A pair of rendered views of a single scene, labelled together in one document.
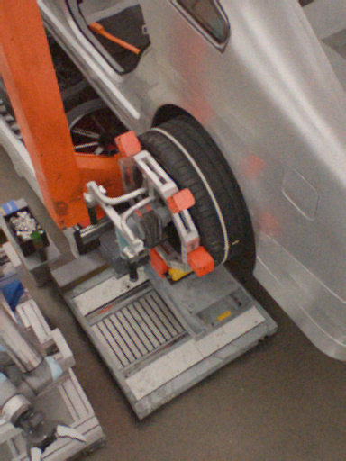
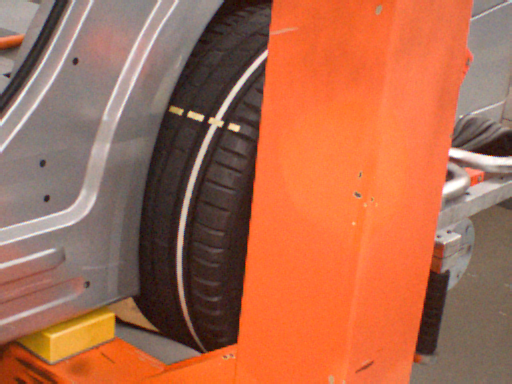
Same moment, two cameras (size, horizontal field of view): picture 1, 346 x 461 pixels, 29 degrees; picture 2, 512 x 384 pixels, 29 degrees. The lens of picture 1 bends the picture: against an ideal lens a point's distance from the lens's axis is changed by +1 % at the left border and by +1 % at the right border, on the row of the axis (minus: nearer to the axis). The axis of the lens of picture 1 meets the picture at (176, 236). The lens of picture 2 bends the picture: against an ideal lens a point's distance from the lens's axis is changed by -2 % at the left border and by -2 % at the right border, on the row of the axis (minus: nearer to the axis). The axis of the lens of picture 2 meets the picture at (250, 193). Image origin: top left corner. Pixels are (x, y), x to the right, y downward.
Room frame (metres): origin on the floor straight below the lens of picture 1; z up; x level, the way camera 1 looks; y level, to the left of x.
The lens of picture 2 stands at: (2.50, 1.50, 1.47)
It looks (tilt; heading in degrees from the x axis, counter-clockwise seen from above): 20 degrees down; 249
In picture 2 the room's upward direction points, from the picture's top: 6 degrees clockwise
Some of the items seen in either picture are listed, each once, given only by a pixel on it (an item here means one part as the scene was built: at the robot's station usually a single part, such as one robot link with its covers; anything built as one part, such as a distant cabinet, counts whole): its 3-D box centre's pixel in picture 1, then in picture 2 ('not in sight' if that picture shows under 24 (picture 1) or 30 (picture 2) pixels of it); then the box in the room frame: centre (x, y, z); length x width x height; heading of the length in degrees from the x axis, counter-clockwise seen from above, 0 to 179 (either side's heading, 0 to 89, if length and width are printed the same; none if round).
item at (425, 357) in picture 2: (92, 213); (431, 312); (1.76, 0.36, 0.83); 0.04 x 0.04 x 0.16
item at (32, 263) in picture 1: (26, 234); not in sight; (1.95, 0.75, 0.44); 0.43 x 0.17 x 0.03; 30
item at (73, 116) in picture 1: (113, 152); not in sight; (2.53, 0.32, 0.39); 0.66 x 0.66 x 0.24
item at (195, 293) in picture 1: (192, 260); not in sight; (1.81, -0.08, 0.32); 0.40 x 0.30 x 0.28; 30
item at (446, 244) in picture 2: (95, 196); (425, 243); (1.77, 0.33, 0.93); 0.09 x 0.05 x 0.05; 120
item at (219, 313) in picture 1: (197, 285); not in sight; (1.78, -0.10, 0.13); 0.50 x 0.36 x 0.10; 30
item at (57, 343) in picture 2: not in sight; (57, 322); (2.26, 0.09, 0.71); 0.14 x 0.14 x 0.05; 30
